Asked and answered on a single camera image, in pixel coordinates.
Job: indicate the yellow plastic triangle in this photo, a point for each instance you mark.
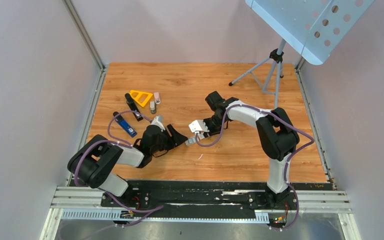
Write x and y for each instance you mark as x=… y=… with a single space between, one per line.
x=142 y=98

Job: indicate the light blue music stand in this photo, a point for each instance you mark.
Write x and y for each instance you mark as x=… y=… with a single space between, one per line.
x=313 y=28

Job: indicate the grey white stapler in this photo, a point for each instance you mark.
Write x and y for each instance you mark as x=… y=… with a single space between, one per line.
x=153 y=107

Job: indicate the pink stapler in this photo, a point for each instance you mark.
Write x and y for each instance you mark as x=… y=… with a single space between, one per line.
x=157 y=97

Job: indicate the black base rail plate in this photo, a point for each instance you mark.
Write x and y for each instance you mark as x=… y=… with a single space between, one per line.
x=203 y=199

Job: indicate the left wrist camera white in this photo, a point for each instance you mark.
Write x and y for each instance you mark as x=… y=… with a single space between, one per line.
x=158 y=121

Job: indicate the aluminium frame post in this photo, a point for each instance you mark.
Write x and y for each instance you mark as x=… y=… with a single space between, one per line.
x=72 y=11

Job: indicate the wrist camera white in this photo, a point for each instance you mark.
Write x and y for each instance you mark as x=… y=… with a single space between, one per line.
x=158 y=121
x=198 y=126

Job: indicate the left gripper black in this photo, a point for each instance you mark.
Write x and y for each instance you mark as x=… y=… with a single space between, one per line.
x=178 y=138

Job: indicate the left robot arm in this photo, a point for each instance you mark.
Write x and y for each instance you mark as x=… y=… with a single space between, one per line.
x=94 y=162

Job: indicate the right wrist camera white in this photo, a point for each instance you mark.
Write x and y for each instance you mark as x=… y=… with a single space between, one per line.
x=198 y=126

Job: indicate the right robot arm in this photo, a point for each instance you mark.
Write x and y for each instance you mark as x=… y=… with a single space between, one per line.
x=277 y=137

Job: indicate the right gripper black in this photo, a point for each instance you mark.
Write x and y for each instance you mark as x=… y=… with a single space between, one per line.
x=207 y=134

